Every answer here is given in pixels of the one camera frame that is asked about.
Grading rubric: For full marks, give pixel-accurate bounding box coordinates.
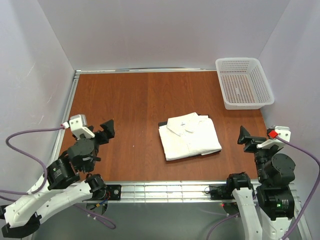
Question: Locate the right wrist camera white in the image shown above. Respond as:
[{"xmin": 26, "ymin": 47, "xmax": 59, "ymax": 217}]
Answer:
[{"xmin": 257, "ymin": 126, "xmax": 291, "ymax": 149}]

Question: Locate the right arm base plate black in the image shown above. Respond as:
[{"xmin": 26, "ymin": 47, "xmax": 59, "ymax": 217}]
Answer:
[{"xmin": 204, "ymin": 184, "xmax": 230, "ymax": 200}]

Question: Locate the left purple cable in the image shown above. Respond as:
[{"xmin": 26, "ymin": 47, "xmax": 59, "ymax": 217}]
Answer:
[{"xmin": 0, "ymin": 126, "xmax": 117, "ymax": 230}]

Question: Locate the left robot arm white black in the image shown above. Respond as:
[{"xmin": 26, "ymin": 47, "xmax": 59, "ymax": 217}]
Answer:
[{"xmin": 0, "ymin": 114, "xmax": 115, "ymax": 239}]

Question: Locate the white plastic basket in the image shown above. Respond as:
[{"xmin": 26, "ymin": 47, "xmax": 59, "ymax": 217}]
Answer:
[{"xmin": 215, "ymin": 57, "xmax": 275, "ymax": 110}]

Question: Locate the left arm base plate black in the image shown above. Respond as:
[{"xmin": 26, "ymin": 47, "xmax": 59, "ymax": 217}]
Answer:
[{"xmin": 105, "ymin": 184, "xmax": 122, "ymax": 201}]

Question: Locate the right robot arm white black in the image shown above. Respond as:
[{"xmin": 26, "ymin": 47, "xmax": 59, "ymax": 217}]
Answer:
[{"xmin": 226, "ymin": 126, "xmax": 296, "ymax": 240}]

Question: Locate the aluminium frame rail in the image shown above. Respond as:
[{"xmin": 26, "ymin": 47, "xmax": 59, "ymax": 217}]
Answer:
[{"xmin": 31, "ymin": 68, "xmax": 313, "ymax": 240}]

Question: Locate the white long sleeve shirt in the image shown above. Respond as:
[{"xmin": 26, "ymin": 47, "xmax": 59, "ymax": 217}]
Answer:
[{"xmin": 158, "ymin": 112, "xmax": 222, "ymax": 162}]

